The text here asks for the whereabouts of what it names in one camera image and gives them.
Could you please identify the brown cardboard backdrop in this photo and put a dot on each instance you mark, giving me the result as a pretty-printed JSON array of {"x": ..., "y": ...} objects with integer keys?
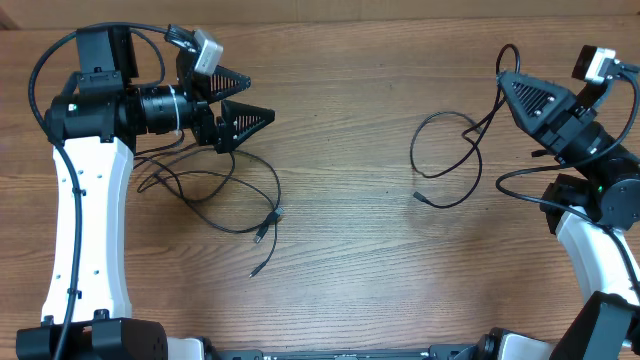
[{"x": 62, "y": 14}]

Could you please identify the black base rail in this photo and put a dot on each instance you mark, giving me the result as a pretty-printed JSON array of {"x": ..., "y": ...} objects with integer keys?
[{"x": 434, "y": 352}]

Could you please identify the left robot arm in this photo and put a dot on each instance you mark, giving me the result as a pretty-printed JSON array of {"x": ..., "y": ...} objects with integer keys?
[{"x": 93, "y": 126}]

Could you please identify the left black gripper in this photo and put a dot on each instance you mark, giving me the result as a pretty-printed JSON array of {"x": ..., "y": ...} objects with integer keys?
[{"x": 223, "y": 135}]

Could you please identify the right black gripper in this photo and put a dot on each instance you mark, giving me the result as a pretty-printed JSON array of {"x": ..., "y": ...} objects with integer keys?
[{"x": 547, "y": 103}]

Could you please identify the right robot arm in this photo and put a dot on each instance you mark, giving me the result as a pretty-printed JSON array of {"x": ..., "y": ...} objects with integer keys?
[{"x": 588, "y": 213}]

